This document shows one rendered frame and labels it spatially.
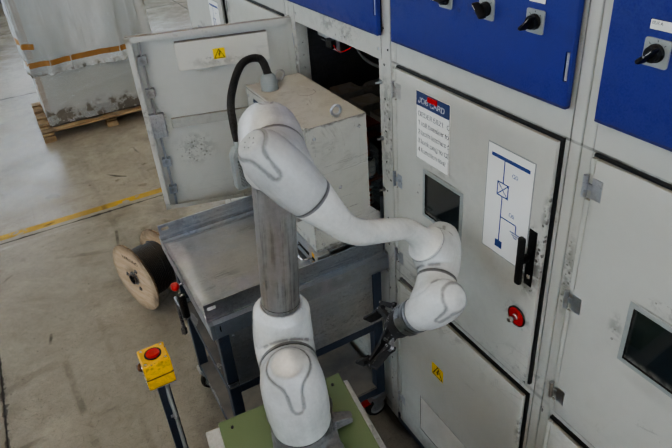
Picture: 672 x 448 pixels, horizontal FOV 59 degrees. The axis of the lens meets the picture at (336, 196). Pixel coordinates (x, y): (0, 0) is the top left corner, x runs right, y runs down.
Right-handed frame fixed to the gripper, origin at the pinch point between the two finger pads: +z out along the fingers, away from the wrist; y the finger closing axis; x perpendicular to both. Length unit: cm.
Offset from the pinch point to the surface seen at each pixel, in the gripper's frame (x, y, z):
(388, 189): -2, -53, -2
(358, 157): -16, -58, -3
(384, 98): -21, -66, -25
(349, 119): -26, -62, -13
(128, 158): -89, -211, 300
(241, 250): -31, -39, 52
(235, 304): -31.3, -10.3, 34.2
